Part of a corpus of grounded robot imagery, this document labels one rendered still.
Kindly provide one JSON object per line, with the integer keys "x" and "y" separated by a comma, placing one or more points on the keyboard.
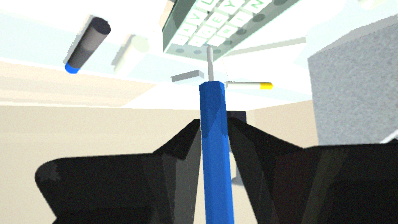
{"x": 193, "y": 25}

